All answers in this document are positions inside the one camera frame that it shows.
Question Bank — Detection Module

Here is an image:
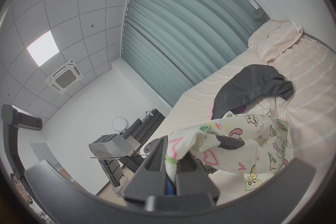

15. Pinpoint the dark grey sofa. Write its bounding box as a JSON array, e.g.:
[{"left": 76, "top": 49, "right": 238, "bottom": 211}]
[{"left": 122, "top": 109, "right": 166, "bottom": 145}]

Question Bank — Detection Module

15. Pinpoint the white printed pyjama top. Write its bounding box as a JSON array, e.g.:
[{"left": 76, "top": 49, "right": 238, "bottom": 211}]
[{"left": 165, "top": 110, "right": 293, "bottom": 192}]

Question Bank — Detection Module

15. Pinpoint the ceiling air conditioner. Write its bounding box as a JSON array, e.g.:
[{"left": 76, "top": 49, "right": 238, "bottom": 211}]
[{"left": 45, "top": 59, "right": 84, "bottom": 95}]

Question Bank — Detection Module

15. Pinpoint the square ceiling light panel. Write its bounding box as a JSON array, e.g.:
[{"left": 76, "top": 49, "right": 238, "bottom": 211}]
[{"left": 26, "top": 30, "right": 60, "bottom": 67}]

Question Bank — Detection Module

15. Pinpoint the bed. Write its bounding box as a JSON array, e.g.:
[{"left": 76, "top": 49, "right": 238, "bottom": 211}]
[{"left": 155, "top": 0, "right": 336, "bottom": 208}]

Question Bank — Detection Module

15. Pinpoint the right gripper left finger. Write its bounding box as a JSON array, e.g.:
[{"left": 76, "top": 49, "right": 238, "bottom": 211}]
[{"left": 123, "top": 135, "right": 168, "bottom": 202}]

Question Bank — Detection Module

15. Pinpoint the black garment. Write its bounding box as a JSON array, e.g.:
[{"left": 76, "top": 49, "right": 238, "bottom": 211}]
[{"left": 211, "top": 64, "right": 294, "bottom": 120}]

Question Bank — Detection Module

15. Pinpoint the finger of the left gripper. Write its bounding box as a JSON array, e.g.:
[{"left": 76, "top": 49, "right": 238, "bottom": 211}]
[{"left": 214, "top": 135, "right": 245, "bottom": 151}]

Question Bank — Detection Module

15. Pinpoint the cream pillow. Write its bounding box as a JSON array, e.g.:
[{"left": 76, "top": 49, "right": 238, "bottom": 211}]
[{"left": 248, "top": 19, "right": 303, "bottom": 65}]

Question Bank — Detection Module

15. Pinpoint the blue-green curtain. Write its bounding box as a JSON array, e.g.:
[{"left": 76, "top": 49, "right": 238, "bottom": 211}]
[{"left": 120, "top": 0, "right": 260, "bottom": 108}]

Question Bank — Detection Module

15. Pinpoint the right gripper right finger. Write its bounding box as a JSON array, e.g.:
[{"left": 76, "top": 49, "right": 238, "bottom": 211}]
[{"left": 176, "top": 152, "right": 219, "bottom": 198}]

